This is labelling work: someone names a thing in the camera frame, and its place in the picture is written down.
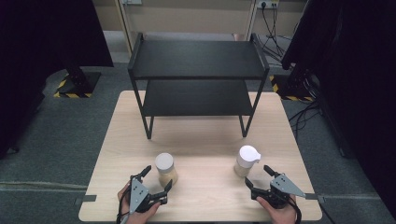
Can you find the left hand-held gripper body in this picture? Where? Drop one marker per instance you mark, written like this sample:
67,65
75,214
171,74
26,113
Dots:
138,194

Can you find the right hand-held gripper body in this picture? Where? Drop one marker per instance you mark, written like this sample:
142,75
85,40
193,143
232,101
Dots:
285,186

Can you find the glass jar with beige lid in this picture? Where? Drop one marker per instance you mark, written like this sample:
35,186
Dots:
167,174

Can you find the glass jar with white spout lid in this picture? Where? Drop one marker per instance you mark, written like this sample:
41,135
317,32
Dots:
247,155

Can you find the black two-tier metal shelf rack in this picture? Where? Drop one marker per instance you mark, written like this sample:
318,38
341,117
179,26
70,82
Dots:
196,59

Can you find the person's left hand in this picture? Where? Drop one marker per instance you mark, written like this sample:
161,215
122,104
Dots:
140,218

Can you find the person's right hand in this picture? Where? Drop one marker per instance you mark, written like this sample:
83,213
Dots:
283,216

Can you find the grey tape strip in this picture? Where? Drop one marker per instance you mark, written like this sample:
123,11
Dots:
313,196
85,199

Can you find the black stand base striped tape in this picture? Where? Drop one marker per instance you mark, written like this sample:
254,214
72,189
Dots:
79,82
292,88

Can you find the black curtain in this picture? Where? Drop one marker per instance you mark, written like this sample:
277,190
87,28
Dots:
358,77
40,46

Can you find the white wall socket with plugs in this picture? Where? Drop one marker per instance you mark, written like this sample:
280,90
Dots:
267,3

